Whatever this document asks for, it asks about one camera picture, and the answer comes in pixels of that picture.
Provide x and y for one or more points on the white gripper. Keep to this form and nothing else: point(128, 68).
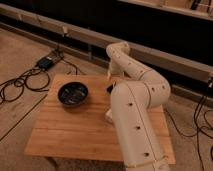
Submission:
point(114, 69)

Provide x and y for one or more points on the black power adapter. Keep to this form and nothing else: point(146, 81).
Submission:
point(45, 63)

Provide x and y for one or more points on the white carton box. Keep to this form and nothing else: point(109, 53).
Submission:
point(108, 116)

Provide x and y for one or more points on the black bowl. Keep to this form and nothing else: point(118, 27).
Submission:
point(73, 93)

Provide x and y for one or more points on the black eraser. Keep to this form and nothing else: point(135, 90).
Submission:
point(110, 88)

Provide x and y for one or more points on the long wooden beam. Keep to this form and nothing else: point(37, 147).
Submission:
point(180, 65)

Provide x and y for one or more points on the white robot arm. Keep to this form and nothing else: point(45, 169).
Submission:
point(129, 102)

